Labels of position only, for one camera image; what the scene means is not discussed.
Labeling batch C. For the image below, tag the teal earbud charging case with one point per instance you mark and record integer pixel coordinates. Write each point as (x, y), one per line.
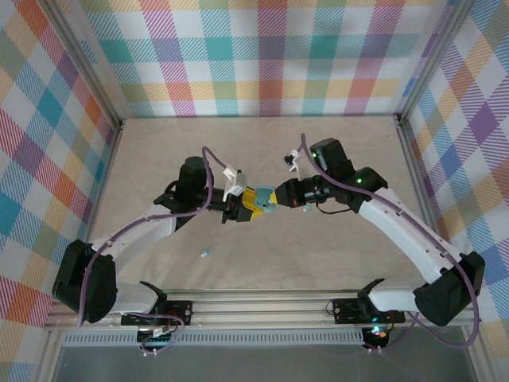
(263, 197)

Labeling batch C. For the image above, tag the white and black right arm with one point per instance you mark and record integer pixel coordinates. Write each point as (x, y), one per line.
(397, 231)

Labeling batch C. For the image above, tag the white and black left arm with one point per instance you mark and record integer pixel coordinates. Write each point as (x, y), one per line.
(131, 242)

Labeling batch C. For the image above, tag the grey metal sheet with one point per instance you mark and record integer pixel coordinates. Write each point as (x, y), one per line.
(258, 364)

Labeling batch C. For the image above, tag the left controller board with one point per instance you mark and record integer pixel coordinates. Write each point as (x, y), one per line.
(155, 338)

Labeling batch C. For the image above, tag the controller board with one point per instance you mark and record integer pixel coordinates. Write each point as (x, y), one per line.
(379, 336)
(155, 338)

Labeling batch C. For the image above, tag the right controller board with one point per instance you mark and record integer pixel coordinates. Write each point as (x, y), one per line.
(379, 336)

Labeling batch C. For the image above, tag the aluminium side frame rail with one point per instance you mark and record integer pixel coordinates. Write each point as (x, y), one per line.
(413, 171)
(105, 171)

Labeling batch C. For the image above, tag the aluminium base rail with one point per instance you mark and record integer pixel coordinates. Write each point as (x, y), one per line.
(258, 308)

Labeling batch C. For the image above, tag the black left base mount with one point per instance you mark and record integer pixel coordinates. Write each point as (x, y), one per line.
(179, 310)

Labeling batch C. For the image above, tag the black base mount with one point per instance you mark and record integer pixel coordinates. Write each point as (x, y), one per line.
(346, 310)
(179, 310)

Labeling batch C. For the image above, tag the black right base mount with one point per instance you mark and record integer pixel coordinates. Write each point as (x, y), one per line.
(346, 310)

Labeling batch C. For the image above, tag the aluminium upright frame post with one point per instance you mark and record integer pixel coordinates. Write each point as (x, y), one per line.
(85, 63)
(433, 59)

